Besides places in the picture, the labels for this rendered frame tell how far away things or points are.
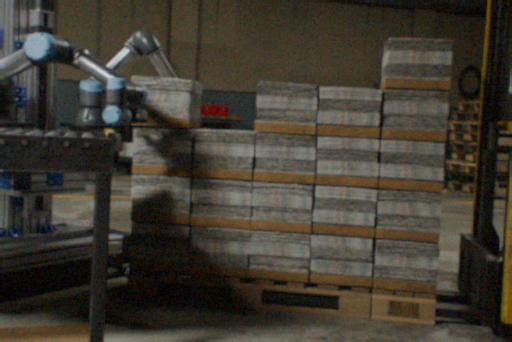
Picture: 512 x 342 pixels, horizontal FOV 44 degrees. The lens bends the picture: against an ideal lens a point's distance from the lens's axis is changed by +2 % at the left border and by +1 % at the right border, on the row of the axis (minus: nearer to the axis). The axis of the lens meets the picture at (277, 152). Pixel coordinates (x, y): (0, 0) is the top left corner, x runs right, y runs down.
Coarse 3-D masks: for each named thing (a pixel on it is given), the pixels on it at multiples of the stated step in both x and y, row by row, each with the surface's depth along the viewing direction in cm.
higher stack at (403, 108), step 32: (384, 64) 305; (416, 64) 282; (448, 64) 281; (384, 96) 287; (416, 96) 283; (448, 96) 281; (384, 128) 285; (416, 128) 283; (384, 160) 285; (416, 160) 284; (384, 192) 286; (416, 192) 285; (384, 224) 287; (416, 224) 285; (384, 256) 288; (416, 256) 286; (416, 320) 287
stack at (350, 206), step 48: (144, 144) 297; (192, 144) 295; (240, 144) 293; (288, 144) 290; (336, 144) 288; (144, 192) 298; (192, 192) 297; (240, 192) 293; (288, 192) 290; (336, 192) 288; (144, 240) 300; (192, 240) 297; (240, 240) 294; (288, 240) 292; (336, 240) 289; (144, 288) 300; (192, 288) 316; (240, 288) 295; (288, 288) 292; (336, 288) 290
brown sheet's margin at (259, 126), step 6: (258, 126) 290; (264, 126) 290; (270, 126) 290; (276, 126) 289; (282, 126) 289; (288, 126) 289; (294, 126) 289; (300, 126) 288; (306, 126) 288; (312, 126) 288; (276, 132) 290; (282, 132) 289; (288, 132) 289; (294, 132) 289; (300, 132) 289; (306, 132) 288; (312, 132) 288
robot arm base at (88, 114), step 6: (84, 108) 333; (90, 108) 333; (96, 108) 334; (102, 108) 338; (78, 114) 335; (84, 114) 332; (90, 114) 333; (96, 114) 334; (102, 114) 337; (78, 120) 333; (84, 120) 331; (90, 120) 331; (96, 120) 333; (102, 120) 336
